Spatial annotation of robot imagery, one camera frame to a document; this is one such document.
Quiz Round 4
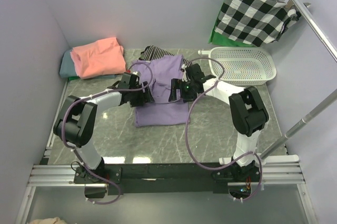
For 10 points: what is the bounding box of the green hanging cloth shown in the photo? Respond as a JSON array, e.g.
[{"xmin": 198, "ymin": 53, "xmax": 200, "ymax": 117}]
[{"xmin": 208, "ymin": 17, "xmax": 255, "ymax": 47}]

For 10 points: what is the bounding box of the green folded t shirt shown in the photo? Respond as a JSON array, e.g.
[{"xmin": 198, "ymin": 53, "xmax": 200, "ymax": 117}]
[{"xmin": 68, "ymin": 76, "xmax": 79, "ymax": 81}]

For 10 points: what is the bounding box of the black base beam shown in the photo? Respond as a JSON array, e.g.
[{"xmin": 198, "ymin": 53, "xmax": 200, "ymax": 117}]
[{"xmin": 73, "ymin": 162, "xmax": 264, "ymax": 196}]

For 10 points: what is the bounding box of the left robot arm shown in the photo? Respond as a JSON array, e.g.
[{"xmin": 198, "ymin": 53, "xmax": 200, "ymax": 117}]
[{"xmin": 53, "ymin": 72, "xmax": 154, "ymax": 177}]

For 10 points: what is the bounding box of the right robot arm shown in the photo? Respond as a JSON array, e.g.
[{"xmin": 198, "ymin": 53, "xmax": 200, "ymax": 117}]
[{"xmin": 168, "ymin": 64, "xmax": 269, "ymax": 174}]

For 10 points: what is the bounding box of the pink folded t shirt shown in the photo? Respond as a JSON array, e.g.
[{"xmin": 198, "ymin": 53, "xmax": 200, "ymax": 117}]
[{"xmin": 70, "ymin": 37, "xmax": 126, "ymax": 79}]

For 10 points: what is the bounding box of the white plastic laundry basket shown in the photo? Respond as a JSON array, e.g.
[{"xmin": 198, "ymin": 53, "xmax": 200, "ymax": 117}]
[{"xmin": 209, "ymin": 47, "xmax": 276, "ymax": 86}]

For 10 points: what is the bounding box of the beige cloth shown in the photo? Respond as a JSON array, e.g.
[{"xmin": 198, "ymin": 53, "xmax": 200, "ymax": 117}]
[{"xmin": 28, "ymin": 217, "xmax": 66, "ymax": 224}]

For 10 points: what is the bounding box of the silver diagonal rack pole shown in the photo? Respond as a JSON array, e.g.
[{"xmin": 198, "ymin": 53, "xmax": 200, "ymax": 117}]
[{"xmin": 260, "ymin": 89, "xmax": 337, "ymax": 159}]

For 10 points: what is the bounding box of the grey-blue folded t shirt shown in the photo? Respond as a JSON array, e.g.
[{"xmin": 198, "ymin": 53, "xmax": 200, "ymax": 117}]
[{"xmin": 60, "ymin": 48, "xmax": 125, "ymax": 79}]

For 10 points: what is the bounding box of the purple t shirt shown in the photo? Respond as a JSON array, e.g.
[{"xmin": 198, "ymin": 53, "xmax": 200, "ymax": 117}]
[{"xmin": 132, "ymin": 55, "xmax": 189, "ymax": 127}]

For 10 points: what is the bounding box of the black white checkered cloth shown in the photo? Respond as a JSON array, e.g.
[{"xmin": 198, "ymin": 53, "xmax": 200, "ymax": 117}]
[{"xmin": 215, "ymin": 0, "xmax": 302, "ymax": 47}]

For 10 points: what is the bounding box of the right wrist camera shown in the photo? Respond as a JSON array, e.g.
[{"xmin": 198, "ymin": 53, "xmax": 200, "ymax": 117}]
[{"xmin": 181, "ymin": 64, "xmax": 189, "ymax": 82}]

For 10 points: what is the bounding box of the white rack foot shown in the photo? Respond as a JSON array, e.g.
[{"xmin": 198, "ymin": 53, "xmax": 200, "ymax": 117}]
[{"xmin": 198, "ymin": 50, "xmax": 211, "ymax": 57}]

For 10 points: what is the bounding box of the aluminium rail frame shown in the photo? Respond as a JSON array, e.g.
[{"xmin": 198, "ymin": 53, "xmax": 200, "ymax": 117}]
[{"xmin": 14, "ymin": 81, "xmax": 318, "ymax": 224}]

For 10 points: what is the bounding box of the silver metal rack pole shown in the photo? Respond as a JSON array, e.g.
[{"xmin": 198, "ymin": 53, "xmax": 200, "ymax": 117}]
[{"xmin": 292, "ymin": 0, "xmax": 336, "ymax": 62}]

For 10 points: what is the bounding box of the black white striped shirt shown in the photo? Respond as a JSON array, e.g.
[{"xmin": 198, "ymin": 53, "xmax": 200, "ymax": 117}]
[{"xmin": 138, "ymin": 45, "xmax": 191, "ymax": 68}]

